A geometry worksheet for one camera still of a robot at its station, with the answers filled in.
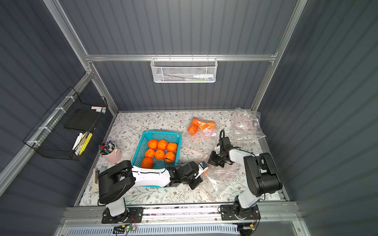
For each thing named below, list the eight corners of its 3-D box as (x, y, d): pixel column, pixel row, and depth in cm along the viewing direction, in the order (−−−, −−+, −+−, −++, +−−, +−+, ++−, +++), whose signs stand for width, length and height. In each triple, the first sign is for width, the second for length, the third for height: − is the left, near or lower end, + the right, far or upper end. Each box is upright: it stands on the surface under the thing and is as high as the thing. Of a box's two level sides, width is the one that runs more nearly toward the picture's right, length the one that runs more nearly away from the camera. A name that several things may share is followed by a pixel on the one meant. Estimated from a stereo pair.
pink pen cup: (110, 166, 93) (98, 155, 82) (107, 156, 97) (96, 145, 86) (123, 160, 95) (114, 149, 84) (120, 151, 100) (111, 139, 89)
